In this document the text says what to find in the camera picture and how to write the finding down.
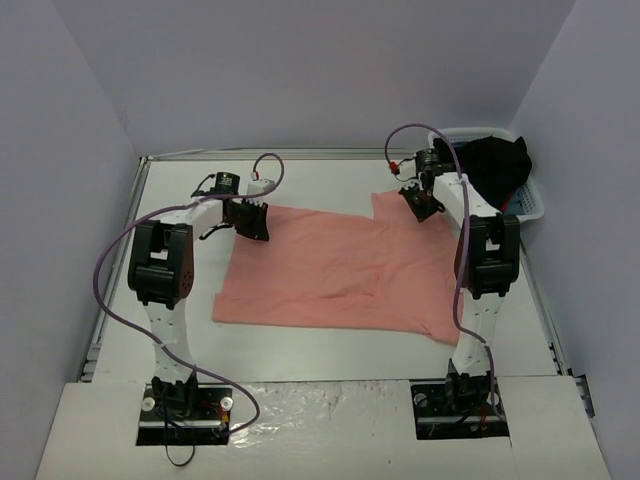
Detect pink t shirt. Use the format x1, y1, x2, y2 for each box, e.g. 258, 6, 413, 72
212, 191, 459, 345

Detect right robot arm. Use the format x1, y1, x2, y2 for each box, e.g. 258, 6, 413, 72
399, 149, 520, 413

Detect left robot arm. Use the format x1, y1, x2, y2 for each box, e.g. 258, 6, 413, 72
127, 172, 276, 418

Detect black and red clothes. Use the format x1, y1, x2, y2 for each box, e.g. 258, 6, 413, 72
454, 136, 532, 213

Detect white plastic basket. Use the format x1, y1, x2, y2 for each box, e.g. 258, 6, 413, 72
442, 127, 544, 223

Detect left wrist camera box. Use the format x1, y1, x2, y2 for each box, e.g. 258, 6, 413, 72
246, 179, 275, 205

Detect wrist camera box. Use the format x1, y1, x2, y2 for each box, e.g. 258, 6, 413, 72
393, 157, 420, 185
246, 179, 275, 205

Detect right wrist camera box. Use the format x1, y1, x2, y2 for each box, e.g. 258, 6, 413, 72
393, 157, 420, 185

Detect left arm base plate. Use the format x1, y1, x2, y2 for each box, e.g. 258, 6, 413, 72
136, 384, 232, 447

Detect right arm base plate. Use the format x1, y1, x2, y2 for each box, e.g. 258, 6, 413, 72
410, 380, 509, 441

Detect black loop cable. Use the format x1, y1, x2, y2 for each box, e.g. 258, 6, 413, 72
164, 424, 199, 468

